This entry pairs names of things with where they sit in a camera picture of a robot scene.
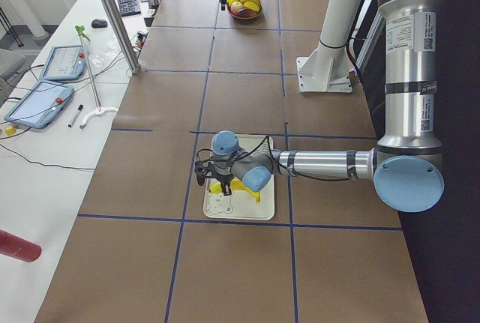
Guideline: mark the blue teach pendant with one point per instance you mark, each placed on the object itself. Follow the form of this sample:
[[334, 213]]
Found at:
[[41, 105], [64, 63]]

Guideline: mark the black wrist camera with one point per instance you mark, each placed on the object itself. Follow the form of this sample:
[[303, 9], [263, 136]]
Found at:
[[203, 171]]

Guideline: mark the red yellow peach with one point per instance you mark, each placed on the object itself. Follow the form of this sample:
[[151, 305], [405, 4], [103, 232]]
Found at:
[[235, 8]]

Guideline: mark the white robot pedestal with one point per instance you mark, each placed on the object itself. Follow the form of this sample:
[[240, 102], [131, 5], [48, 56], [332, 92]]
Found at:
[[326, 68]]

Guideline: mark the aluminium frame post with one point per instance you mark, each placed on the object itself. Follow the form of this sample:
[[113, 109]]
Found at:
[[119, 29]]

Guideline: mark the brown wicker basket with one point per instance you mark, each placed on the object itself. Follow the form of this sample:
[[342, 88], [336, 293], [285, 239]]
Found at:
[[238, 17]]

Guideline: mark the white reacher grabber tool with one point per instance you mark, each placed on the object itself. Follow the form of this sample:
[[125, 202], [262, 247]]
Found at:
[[99, 110]]

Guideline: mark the black marker pen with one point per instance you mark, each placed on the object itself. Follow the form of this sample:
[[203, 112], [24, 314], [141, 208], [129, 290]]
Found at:
[[75, 116]]

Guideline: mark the black computer mouse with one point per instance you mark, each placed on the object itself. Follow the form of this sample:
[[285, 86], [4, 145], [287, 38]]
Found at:
[[99, 23]]

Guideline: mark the lower blue teach pendant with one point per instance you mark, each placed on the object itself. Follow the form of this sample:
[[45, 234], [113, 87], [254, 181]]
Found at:
[[41, 105]]

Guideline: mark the red cylinder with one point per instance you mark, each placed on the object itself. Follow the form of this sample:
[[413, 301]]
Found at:
[[19, 248]]

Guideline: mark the dark red mango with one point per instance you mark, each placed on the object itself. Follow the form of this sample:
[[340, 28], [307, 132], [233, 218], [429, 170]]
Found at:
[[247, 13]]

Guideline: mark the white bear tray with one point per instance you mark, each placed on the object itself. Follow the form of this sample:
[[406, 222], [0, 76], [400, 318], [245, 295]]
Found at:
[[240, 207]]

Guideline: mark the upper blue teach pendant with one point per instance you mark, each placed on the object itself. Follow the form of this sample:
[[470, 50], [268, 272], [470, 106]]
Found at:
[[64, 63]]

